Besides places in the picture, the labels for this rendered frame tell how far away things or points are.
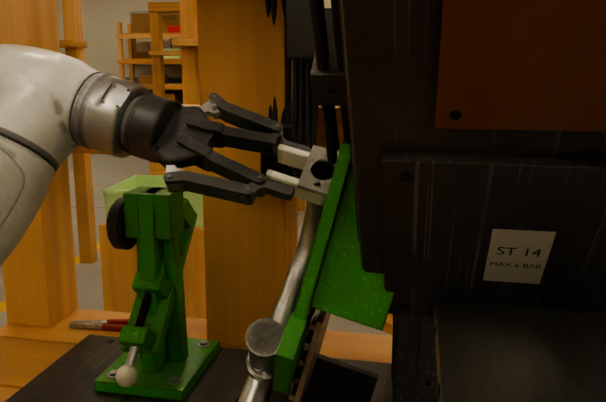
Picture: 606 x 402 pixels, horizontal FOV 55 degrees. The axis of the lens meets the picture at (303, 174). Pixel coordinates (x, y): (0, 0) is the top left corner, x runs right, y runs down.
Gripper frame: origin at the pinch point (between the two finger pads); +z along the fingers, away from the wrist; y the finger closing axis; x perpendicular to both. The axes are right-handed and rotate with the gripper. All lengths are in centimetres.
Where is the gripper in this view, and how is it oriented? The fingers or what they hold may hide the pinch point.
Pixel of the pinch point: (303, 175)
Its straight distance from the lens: 63.9
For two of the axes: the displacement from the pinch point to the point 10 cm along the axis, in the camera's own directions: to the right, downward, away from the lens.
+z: 9.4, 2.9, -1.5
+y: 3.3, -8.0, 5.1
